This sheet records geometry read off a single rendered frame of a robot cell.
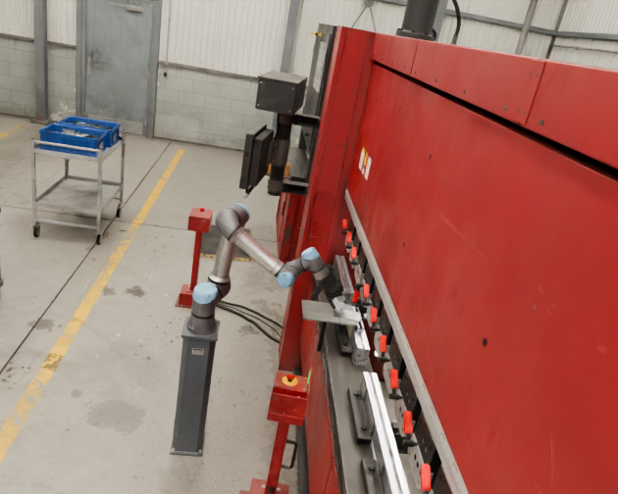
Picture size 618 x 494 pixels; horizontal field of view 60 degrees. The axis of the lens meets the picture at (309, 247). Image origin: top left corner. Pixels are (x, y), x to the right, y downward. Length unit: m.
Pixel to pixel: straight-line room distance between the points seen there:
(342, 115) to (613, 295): 2.47
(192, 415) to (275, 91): 1.91
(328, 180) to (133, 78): 6.77
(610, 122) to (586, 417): 0.47
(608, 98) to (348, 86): 2.31
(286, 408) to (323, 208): 1.39
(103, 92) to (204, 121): 1.70
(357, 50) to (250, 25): 6.34
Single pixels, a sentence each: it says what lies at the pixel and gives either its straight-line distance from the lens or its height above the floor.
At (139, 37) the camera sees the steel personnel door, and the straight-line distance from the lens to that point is 9.63.
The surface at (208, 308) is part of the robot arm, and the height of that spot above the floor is 0.92.
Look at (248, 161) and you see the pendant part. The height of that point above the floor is 1.43.
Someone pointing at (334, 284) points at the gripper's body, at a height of 1.15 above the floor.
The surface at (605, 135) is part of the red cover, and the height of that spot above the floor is 2.20.
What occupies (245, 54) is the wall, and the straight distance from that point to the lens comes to 9.47.
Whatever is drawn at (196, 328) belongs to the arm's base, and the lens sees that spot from 2.73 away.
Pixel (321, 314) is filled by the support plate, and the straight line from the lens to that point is 2.63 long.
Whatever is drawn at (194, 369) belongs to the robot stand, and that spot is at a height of 0.58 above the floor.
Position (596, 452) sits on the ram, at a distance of 0.95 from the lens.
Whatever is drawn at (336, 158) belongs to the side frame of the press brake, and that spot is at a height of 1.57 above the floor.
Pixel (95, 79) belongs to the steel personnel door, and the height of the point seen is 0.82.
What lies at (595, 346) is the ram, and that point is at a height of 1.90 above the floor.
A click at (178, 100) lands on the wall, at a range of 9.66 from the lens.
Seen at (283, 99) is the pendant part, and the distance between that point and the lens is 3.33.
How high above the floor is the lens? 2.28
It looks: 22 degrees down
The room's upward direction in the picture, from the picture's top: 11 degrees clockwise
